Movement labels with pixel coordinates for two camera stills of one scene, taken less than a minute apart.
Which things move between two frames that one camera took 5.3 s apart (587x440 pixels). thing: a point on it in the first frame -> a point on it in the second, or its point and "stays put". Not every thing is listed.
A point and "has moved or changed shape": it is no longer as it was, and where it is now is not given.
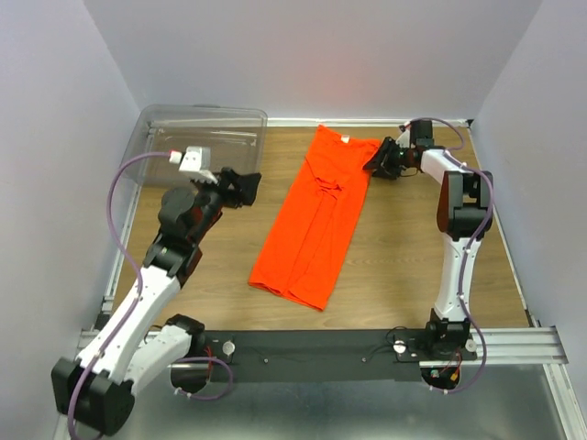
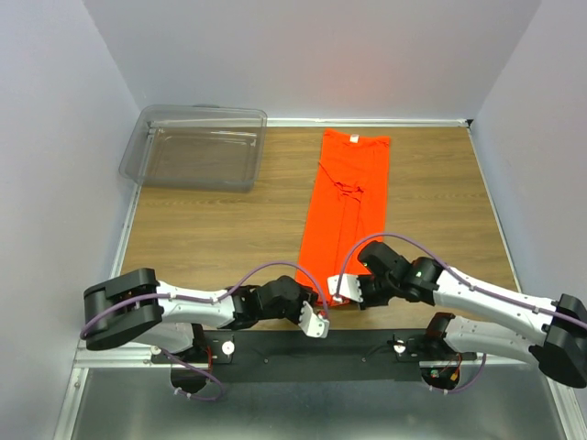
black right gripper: x=385 y=148 -> x=366 y=300
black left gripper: x=244 y=192 -> x=305 y=293
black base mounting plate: x=319 y=356 stays put
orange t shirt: x=304 y=247 has moved or changed shape
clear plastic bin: x=236 y=136 stays put
